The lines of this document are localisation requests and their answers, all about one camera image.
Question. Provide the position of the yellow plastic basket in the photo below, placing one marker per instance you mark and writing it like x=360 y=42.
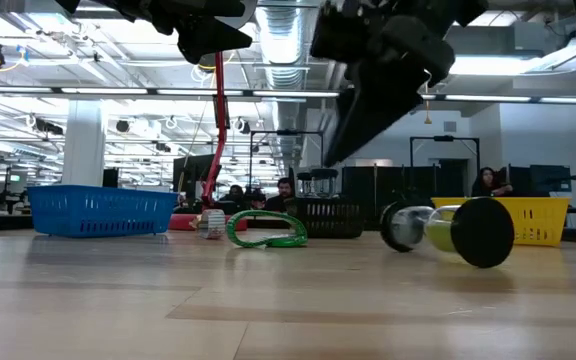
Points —
x=538 y=220

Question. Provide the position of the black computer monitor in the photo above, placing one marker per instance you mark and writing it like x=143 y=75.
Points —
x=188 y=172

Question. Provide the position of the black plastic basket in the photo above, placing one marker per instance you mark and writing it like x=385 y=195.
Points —
x=328 y=220

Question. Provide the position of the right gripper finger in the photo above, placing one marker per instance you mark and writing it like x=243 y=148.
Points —
x=368 y=120

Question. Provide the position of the blue plastic basket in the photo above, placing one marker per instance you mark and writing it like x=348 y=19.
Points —
x=98 y=212

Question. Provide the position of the dark desk monitor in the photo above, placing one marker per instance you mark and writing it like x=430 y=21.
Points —
x=550 y=177

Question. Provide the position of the red desk lamp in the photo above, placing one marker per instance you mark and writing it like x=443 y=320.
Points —
x=219 y=100

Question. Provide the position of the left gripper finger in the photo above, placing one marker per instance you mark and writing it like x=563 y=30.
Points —
x=213 y=40

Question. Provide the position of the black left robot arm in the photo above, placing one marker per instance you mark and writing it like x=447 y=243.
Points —
x=68 y=4

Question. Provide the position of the black metal frame stand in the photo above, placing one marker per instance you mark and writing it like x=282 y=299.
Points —
x=443 y=138

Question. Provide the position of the person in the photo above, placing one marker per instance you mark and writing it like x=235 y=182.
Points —
x=282 y=192
x=485 y=182
x=235 y=197

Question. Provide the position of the corrugated silver ventilation duct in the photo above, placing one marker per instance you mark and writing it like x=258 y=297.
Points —
x=283 y=60

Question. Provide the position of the white building column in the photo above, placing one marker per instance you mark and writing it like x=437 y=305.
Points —
x=84 y=145

